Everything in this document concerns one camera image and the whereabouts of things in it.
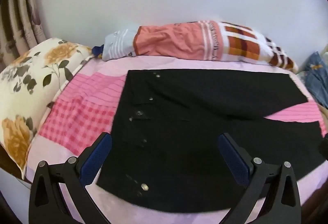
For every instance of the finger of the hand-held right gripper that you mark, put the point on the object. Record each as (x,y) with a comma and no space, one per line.
(324,145)

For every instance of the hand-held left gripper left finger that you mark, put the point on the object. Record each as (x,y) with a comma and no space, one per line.
(96,160)

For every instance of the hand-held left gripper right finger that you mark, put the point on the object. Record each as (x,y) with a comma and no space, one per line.
(234,160)

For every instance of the black pants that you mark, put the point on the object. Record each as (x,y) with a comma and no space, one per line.
(192,124)

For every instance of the pink checked bedsheet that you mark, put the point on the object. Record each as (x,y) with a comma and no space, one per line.
(76,111)

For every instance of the blue denim garment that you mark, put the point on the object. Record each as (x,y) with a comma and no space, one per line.
(316,78)

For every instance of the floral pillow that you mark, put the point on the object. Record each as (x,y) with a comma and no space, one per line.
(30,80)

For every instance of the small blue cloth piece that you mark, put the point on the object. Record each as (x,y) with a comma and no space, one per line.
(97,49)

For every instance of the salmon plaid rolled quilt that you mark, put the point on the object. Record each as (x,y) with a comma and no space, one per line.
(166,39)

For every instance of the beige patterned curtain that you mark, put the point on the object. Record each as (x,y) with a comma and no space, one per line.
(23,21)

